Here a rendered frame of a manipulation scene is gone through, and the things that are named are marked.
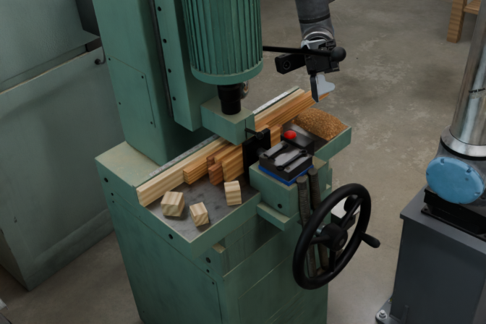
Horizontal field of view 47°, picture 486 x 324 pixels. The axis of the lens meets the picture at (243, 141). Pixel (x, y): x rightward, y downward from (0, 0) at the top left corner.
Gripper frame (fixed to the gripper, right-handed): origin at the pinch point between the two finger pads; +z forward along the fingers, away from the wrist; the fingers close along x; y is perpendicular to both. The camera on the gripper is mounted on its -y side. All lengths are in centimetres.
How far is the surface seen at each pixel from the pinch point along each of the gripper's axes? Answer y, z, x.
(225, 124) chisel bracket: -23.1, 0.9, 8.2
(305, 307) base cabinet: -18, -12, 83
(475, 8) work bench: 91, -253, 66
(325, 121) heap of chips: 0.4, -14.3, 19.4
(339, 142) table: 3.2, -13.5, 26.1
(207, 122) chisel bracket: -29.2, -4.3, 9.0
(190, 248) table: -31.8, 28.0, 25.5
